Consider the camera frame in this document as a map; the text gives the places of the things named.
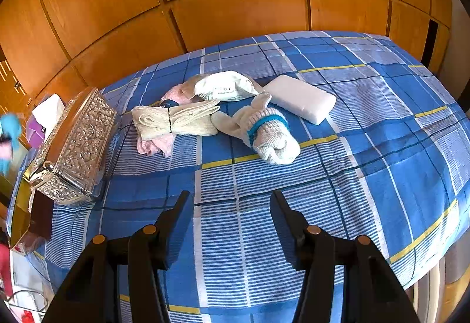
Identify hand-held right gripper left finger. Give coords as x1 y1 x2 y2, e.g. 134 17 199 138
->
42 191 192 323

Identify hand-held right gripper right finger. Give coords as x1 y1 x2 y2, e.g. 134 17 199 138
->
269 191 421 323

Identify pink towel roll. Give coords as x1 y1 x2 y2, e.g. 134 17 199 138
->
137 84 201 158

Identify white knitted sock teal stripe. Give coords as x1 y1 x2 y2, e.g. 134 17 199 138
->
211 92 301 165

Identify cream sock bundle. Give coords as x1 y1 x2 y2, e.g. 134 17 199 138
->
131 99 221 140

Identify white beige sock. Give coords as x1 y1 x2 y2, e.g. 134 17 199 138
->
194 71 265 102

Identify gold metal tray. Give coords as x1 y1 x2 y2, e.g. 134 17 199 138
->
8 161 55 254

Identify teal and pink sock bundle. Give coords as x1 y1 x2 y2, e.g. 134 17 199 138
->
0 113 21 175

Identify blue plaid bed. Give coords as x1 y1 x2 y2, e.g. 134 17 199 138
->
7 31 470 323

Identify ornate gold tissue box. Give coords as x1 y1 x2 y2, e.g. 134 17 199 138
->
29 87 118 205

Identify purple carton box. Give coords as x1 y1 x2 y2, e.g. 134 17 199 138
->
26 116 48 149

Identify white tissue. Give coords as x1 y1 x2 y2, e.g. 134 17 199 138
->
32 93 66 133

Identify wooden wardrobe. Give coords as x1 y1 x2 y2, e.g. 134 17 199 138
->
0 0 456 133

